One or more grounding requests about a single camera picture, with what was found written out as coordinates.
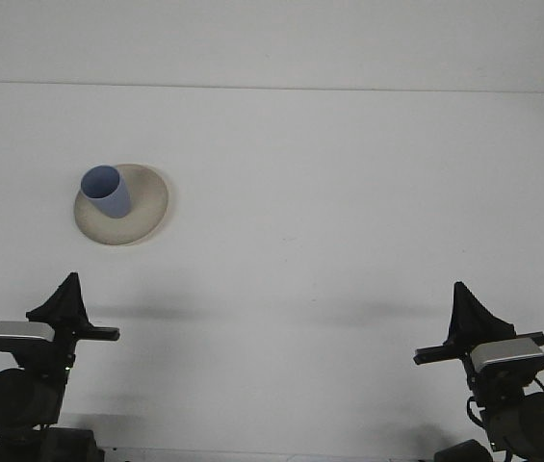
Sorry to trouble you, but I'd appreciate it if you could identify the pale blue cup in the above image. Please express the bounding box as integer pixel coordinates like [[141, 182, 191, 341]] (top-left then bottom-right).
[[80, 165, 132, 219]]

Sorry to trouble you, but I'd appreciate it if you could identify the pale round plate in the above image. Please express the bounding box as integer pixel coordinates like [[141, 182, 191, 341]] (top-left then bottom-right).
[[73, 163, 170, 247]]

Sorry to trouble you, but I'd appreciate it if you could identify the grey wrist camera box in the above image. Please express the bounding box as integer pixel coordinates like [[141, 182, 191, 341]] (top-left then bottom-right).
[[470, 337, 544, 374], [0, 321, 57, 353]]

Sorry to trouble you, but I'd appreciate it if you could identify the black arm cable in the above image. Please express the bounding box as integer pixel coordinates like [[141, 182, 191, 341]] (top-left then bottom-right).
[[465, 396, 488, 432]]

